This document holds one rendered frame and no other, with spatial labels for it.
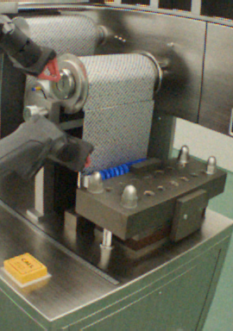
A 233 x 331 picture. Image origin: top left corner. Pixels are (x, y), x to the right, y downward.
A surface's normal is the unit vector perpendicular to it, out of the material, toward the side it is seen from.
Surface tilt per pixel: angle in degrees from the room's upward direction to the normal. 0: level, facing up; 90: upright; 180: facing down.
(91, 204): 90
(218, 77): 90
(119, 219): 90
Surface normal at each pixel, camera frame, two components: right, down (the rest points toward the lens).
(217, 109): -0.70, 0.21
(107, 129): 0.70, 0.36
